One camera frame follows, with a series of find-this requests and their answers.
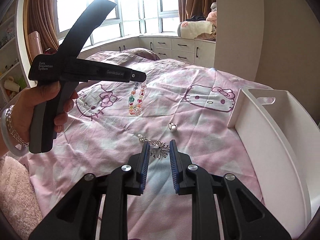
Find silver heart earring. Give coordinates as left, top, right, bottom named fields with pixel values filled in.
left=168, top=122, right=177, bottom=132

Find colourful beaded bracelet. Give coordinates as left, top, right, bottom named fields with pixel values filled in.
left=127, top=80, right=148, bottom=117

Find pink fluffy sleeve forearm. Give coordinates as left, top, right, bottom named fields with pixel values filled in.
left=1, top=156, right=43, bottom=239

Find person's left hand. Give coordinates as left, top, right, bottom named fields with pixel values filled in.
left=11, top=81, right=78, bottom=142

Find small silver heart charm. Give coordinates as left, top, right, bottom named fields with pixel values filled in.
left=137, top=134, right=151, bottom=143

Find pink chair back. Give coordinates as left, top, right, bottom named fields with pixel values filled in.
left=28, top=31, right=43, bottom=61

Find pink Hello Kitty duvet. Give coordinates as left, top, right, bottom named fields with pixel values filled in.
left=18, top=49, right=273, bottom=240

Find white bookshelf with toys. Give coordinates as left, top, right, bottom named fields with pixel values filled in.
left=1, top=0, right=35, bottom=110

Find brown curtain left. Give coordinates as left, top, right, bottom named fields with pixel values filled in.
left=23, top=0, right=59, bottom=61

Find pink pillow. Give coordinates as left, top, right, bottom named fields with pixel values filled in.
left=123, top=48, right=160, bottom=61

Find pale jade bangle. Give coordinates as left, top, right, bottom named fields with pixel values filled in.
left=1, top=108, right=28, bottom=157

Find white storage box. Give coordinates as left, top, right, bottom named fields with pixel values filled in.
left=228, top=89, right=319, bottom=239

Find white window cabinet drawers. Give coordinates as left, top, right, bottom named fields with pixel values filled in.
left=79, top=34, right=216, bottom=68

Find folded cream pink blanket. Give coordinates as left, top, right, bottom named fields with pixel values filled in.
left=177, top=2, right=217, bottom=41

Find silver chain bracelet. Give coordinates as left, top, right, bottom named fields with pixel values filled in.
left=4, top=104, right=30, bottom=147

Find window with white frame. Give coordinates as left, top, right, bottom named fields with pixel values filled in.
left=55, top=0, right=180, bottom=47

